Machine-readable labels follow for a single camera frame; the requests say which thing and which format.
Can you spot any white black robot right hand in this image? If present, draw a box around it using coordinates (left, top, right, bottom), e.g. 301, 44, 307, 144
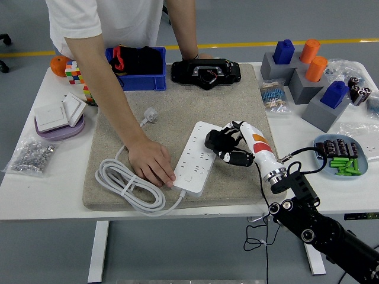
213, 120, 287, 180

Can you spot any person's right hand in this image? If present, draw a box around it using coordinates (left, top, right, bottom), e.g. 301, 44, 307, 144
127, 137, 177, 189

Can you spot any white power strip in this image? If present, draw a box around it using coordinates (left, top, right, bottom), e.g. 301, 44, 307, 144
171, 120, 224, 198

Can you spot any black plug adapter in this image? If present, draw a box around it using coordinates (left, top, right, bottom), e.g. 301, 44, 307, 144
204, 128, 237, 153

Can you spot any black electronic device housing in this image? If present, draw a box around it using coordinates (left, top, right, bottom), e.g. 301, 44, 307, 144
171, 58, 242, 91

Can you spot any grey-brown mat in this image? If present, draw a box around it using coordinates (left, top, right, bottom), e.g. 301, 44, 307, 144
82, 62, 287, 211

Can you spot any bag of resistors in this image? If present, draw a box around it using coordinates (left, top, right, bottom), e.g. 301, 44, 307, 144
258, 78, 294, 115

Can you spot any black and red cloth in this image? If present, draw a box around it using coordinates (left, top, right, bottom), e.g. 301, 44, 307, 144
109, 45, 163, 76

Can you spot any blue plastic bin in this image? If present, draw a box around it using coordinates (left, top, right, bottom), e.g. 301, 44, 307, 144
105, 46, 167, 92

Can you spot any grey stepped block holder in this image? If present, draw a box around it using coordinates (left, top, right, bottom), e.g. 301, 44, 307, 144
260, 50, 352, 133

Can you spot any blue house-shaped block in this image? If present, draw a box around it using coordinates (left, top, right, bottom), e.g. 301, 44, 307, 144
320, 80, 350, 109
272, 38, 296, 65

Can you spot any pile of green cylinders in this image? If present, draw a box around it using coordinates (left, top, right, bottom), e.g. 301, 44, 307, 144
330, 157, 362, 177

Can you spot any colourful puzzle cube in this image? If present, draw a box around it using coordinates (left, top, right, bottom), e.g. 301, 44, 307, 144
65, 60, 85, 86
82, 85, 95, 104

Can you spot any orange cylinder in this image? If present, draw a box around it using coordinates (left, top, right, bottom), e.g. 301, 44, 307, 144
304, 56, 329, 83
299, 38, 322, 64

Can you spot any purple tray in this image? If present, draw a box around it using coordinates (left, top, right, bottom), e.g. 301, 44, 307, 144
34, 114, 86, 142

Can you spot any empty clear plastic bag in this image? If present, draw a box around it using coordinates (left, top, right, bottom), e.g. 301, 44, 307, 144
338, 121, 379, 160

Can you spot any light blue dish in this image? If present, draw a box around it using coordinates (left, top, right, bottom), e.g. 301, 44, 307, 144
313, 134, 369, 180

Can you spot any clear bag of small parts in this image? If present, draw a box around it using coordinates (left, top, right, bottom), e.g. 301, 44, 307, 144
325, 58, 367, 86

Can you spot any bag of metal nuts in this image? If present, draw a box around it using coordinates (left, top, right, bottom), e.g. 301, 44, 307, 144
2, 137, 62, 179

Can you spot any black table control panel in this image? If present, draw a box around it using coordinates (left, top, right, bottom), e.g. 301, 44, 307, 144
345, 212, 379, 221

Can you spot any orange fruit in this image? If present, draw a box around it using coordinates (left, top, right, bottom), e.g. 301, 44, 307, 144
49, 55, 71, 78

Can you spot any white power cord with plug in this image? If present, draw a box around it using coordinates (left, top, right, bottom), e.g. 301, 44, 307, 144
94, 106, 187, 218

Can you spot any white wall switch panel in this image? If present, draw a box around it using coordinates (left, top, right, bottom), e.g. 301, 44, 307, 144
34, 103, 69, 133
62, 92, 88, 128

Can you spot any thin black adapter cord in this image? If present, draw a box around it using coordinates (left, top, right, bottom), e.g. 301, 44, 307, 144
243, 161, 281, 284

